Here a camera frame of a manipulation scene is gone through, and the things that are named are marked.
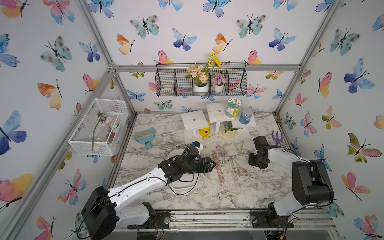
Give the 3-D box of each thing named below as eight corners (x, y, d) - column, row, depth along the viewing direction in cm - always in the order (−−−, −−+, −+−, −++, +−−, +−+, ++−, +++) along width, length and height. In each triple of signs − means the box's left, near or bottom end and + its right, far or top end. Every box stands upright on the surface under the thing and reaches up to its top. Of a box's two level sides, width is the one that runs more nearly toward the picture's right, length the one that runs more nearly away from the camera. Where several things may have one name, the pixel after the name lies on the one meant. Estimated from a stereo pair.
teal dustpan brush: (132, 148, 103) (130, 146, 100) (138, 130, 113) (137, 127, 110) (152, 148, 103) (151, 146, 100) (156, 130, 113) (155, 127, 110)
